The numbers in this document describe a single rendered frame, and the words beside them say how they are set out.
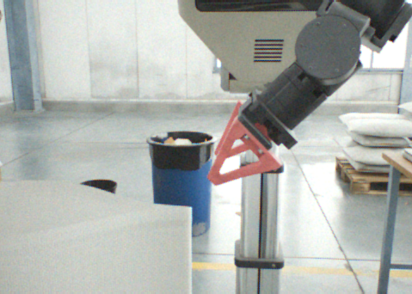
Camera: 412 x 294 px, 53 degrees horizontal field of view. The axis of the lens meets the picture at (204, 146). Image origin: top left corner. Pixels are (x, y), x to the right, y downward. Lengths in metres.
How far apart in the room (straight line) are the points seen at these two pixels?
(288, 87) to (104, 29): 8.48
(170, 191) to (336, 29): 2.39
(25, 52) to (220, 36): 8.47
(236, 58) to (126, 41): 7.87
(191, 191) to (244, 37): 1.92
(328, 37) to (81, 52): 8.73
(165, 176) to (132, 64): 6.17
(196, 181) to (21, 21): 7.08
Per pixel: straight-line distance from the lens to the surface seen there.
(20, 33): 9.31
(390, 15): 0.48
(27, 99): 9.34
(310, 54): 0.40
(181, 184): 2.70
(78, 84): 9.12
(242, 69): 0.95
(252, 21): 0.87
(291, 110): 0.47
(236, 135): 0.43
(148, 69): 8.67
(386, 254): 2.29
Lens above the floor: 1.22
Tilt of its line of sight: 13 degrees down
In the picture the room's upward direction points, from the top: straight up
